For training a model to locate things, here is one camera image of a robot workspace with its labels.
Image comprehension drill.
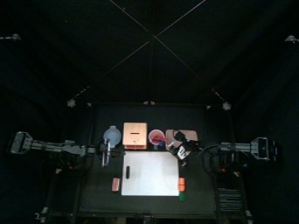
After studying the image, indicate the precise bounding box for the grey bowl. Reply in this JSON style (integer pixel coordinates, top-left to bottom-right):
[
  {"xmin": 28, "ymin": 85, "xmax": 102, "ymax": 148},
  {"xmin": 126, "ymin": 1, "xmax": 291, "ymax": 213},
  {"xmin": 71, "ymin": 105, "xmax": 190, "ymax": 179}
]
[{"xmin": 103, "ymin": 125, "xmax": 123, "ymax": 148}]

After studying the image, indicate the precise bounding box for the pink toy sushi piece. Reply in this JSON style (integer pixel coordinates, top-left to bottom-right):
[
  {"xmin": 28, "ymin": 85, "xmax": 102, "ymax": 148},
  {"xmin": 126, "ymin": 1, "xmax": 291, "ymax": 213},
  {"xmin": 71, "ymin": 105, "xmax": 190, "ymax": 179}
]
[{"xmin": 111, "ymin": 177, "xmax": 122, "ymax": 193}]

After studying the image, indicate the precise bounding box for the red plastic cup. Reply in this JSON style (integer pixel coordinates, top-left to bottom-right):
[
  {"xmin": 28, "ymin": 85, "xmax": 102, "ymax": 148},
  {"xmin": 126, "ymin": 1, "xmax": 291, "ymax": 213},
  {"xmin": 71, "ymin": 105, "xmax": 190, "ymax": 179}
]
[{"xmin": 147, "ymin": 129, "xmax": 169, "ymax": 146}]

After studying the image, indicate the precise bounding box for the orange toy carrot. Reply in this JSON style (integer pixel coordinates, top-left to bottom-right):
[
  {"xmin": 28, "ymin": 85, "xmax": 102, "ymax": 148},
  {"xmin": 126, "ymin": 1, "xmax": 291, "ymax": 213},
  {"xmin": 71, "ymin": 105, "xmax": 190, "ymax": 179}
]
[{"xmin": 178, "ymin": 177, "xmax": 187, "ymax": 203}]

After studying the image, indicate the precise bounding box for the wooden box with red front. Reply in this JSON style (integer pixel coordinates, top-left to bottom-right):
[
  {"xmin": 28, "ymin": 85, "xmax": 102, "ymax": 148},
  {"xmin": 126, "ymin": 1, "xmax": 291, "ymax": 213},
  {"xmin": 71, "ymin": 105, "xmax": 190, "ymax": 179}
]
[{"xmin": 122, "ymin": 122, "xmax": 148, "ymax": 151}]

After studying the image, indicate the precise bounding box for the pink wooden plate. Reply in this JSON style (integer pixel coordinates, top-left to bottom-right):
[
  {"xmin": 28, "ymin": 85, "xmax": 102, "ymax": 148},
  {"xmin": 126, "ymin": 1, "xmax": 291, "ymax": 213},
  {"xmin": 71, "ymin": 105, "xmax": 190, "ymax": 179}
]
[{"xmin": 165, "ymin": 129, "xmax": 201, "ymax": 151}]

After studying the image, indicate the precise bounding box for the white cutting board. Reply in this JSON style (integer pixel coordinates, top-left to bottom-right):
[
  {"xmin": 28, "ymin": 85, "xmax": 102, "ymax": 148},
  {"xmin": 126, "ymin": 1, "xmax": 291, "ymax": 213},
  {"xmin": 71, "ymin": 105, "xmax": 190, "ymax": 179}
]
[{"xmin": 120, "ymin": 150, "xmax": 182, "ymax": 197}]

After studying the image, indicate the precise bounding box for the thin diagonal frame cord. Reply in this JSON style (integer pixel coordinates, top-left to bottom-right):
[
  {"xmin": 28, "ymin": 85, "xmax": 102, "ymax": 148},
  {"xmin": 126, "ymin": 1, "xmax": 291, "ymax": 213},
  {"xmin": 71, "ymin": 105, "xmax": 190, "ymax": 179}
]
[
  {"xmin": 70, "ymin": 0, "xmax": 207, "ymax": 103},
  {"xmin": 107, "ymin": 0, "xmax": 230, "ymax": 106}
]

